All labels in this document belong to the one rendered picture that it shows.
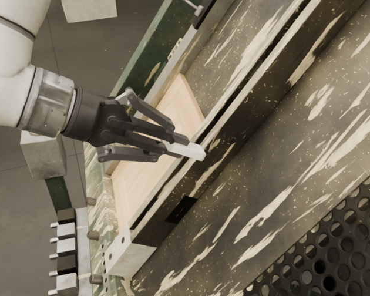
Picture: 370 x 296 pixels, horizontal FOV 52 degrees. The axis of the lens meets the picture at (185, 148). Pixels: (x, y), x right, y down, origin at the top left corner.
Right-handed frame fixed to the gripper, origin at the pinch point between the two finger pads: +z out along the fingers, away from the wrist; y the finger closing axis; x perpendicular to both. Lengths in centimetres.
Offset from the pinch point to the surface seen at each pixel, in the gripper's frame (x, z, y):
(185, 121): 25.4, 11.1, -4.8
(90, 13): 413, 39, -63
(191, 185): 6.4, 9.5, -10.7
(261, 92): 3.3, 9.8, 13.3
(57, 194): 72, 2, -70
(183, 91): 34.3, 11.0, -0.6
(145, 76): 68, 12, -10
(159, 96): 43.4, 9.4, -7.0
